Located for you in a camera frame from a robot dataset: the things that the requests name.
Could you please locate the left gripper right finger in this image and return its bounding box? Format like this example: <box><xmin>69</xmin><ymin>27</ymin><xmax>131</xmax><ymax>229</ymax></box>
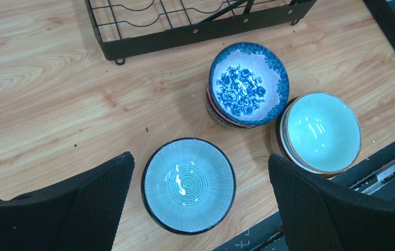
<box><xmin>268</xmin><ymin>154</ymin><xmax>395</xmax><ymax>250</ymax></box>

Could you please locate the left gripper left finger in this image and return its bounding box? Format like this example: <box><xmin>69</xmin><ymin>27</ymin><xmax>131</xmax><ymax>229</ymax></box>
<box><xmin>0</xmin><ymin>152</ymin><xmax>135</xmax><ymax>250</ymax></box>

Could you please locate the celadon bowl brown rim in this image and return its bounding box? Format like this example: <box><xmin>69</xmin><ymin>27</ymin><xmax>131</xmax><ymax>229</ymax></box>
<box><xmin>276</xmin><ymin>91</ymin><xmax>362</xmax><ymax>176</ymax></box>

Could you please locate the blue floral bowl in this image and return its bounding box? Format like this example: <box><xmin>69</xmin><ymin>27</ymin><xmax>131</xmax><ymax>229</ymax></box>
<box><xmin>208</xmin><ymin>42</ymin><xmax>290</xmax><ymax>127</ymax></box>

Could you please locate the black wire dish rack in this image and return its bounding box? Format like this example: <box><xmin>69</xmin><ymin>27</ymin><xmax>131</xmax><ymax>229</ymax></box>
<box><xmin>85</xmin><ymin>1</ymin><xmax>314</xmax><ymax>65</ymax></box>

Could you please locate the celadon bowl black rim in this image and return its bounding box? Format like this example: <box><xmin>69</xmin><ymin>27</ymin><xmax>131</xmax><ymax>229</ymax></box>
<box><xmin>141</xmin><ymin>138</ymin><xmax>236</xmax><ymax>235</ymax></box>

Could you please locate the patterned bowl under floral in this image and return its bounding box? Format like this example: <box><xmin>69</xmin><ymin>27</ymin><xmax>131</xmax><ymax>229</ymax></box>
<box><xmin>206</xmin><ymin>82</ymin><xmax>253</xmax><ymax>129</ymax></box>

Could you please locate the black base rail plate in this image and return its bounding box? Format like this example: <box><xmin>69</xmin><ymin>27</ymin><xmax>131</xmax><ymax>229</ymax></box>
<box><xmin>219</xmin><ymin>141</ymin><xmax>395</xmax><ymax>250</ymax></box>

